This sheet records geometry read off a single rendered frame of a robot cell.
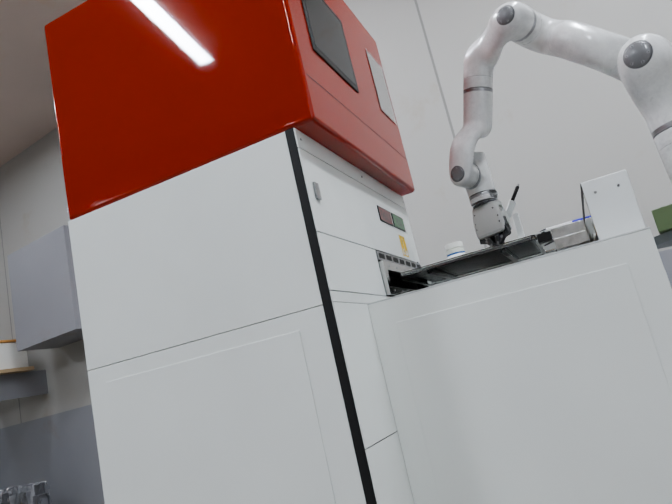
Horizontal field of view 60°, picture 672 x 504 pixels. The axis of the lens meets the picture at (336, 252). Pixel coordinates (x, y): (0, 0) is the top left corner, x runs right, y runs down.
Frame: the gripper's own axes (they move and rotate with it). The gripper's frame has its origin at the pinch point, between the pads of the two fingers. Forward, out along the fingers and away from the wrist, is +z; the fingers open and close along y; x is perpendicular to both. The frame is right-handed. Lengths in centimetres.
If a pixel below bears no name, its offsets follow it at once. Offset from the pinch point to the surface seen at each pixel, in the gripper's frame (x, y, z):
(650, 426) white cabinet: 34, -41, 48
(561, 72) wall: -143, 21, -102
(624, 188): 24, -48, 0
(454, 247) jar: -27.3, 34.7, -12.2
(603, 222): 26, -42, 6
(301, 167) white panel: 73, -4, -20
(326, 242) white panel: 70, -2, -3
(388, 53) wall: -117, 107, -162
